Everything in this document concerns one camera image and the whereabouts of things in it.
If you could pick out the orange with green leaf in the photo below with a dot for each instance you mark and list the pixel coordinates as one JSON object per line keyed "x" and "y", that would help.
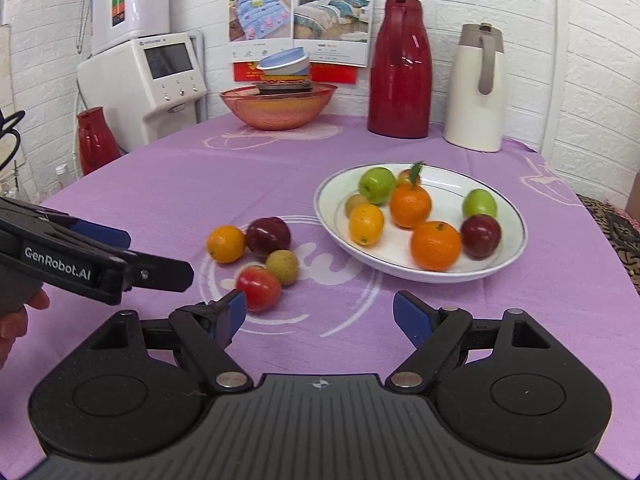
{"x": 410, "y": 206}

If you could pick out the red glass vase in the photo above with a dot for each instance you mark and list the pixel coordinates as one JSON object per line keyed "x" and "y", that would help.
{"x": 95, "y": 140}

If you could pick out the white wall water purifier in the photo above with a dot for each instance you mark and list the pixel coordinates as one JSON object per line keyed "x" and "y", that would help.
{"x": 140, "y": 5}

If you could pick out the green mango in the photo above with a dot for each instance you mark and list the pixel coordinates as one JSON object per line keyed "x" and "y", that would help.
{"x": 479, "y": 203}
{"x": 377, "y": 185}

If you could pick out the brown longan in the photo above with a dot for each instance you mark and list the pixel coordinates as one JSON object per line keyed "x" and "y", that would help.
{"x": 281, "y": 266}

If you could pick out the red thermos jug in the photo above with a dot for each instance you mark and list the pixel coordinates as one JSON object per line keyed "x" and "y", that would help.
{"x": 400, "y": 75}

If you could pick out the small greenish-brown fruit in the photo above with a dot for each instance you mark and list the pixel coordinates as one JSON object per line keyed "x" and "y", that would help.
{"x": 356, "y": 205}

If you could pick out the white oval plate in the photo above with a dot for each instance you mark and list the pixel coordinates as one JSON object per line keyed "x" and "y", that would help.
{"x": 505, "y": 222}

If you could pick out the white water dispenser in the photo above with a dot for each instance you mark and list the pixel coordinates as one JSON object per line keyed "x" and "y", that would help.
{"x": 125, "y": 100}

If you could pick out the dark patterned dish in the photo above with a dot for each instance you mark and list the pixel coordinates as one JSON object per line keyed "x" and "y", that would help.
{"x": 282, "y": 86}

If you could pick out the yellow-orange small orange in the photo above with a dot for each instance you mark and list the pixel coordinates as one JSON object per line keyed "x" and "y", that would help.
{"x": 366, "y": 224}

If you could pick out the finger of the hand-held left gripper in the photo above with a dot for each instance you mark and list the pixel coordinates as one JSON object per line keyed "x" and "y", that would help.
{"x": 165, "y": 275}
{"x": 100, "y": 234}

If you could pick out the red paper banner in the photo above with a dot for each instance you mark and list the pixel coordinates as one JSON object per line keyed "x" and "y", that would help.
{"x": 345, "y": 75}

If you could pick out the dark red plum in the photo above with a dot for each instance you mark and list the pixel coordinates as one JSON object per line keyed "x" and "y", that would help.
{"x": 480, "y": 236}
{"x": 267, "y": 236}

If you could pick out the clear plastic bottle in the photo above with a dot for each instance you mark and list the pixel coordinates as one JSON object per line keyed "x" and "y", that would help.
{"x": 61, "y": 176}

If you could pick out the white wall pipe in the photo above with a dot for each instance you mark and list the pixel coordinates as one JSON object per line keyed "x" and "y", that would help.
{"x": 555, "y": 60}

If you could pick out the orange glass bowl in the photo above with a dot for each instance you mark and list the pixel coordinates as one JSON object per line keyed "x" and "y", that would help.
{"x": 277, "y": 111}

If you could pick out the large orange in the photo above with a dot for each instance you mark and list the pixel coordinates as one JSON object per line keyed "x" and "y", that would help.
{"x": 435, "y": 245}

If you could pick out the purple tablecloth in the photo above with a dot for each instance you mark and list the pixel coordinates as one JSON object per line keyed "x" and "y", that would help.
{"x": 150, "y": 185}

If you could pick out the white bowl with blue lid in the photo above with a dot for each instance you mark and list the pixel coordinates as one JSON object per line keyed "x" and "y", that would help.
{"x": 285, "y": 62}

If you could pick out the cream thermos jug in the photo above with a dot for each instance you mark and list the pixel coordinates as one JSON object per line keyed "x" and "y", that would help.
{"x": 470, "y": 100}

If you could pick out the brown patterned cloth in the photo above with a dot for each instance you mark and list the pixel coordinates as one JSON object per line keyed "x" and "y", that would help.
{"x": 615, "y": 230}

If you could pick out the person's left hand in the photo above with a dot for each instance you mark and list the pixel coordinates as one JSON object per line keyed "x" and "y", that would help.
{"x": 12, "y": 335}

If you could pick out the wall poster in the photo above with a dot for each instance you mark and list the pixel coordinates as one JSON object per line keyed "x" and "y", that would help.
{"x": 300, "y": 5}

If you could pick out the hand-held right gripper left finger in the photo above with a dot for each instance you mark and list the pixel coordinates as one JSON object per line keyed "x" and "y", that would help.
{"x": 232, "y": 315}

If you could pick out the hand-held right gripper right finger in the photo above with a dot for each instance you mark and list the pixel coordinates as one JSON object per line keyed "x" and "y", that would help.
{"x": 412, "y": 322}

